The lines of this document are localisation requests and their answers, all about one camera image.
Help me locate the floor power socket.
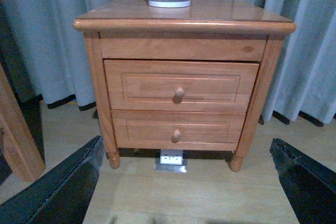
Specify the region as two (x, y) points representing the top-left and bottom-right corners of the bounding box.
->
(154, 149), (187, 173)

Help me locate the wooden bed frame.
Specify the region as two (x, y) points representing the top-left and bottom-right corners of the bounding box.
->
(1, 68), (45, 182)

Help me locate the wooden nightstand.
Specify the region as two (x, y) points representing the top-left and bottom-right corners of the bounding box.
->
(73, 0), (296, 172)

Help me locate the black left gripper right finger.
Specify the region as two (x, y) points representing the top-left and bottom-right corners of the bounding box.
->
(270, 138), (335, 223)

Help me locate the grey curtain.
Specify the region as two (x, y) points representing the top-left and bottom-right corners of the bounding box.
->
(1, 0), (335, 123)

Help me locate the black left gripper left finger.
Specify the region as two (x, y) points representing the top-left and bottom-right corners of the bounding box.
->
(1, 136), (105, 223)

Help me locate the wooden drawer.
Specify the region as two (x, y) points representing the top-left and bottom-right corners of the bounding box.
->
(112, 110), (245, 151)
(104, 59), (259, 114)

